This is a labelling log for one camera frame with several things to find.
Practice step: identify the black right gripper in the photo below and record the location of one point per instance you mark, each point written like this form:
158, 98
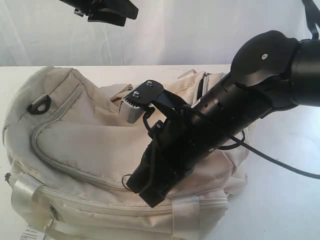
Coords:
168, 159

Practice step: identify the white paper label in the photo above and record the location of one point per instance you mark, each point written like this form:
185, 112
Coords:
33, 231

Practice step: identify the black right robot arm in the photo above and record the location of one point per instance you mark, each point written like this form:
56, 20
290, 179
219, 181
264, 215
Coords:
269, 73

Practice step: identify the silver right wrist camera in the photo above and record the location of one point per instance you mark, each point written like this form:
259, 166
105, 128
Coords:
138, 100

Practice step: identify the beige duffel bag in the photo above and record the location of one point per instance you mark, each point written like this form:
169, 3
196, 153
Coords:
69, 150

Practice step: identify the white backdrop curtain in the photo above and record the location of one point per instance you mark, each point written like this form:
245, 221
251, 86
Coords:
166, 32

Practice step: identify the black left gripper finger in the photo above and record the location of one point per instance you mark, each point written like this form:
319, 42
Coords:
112, 9
110, 21

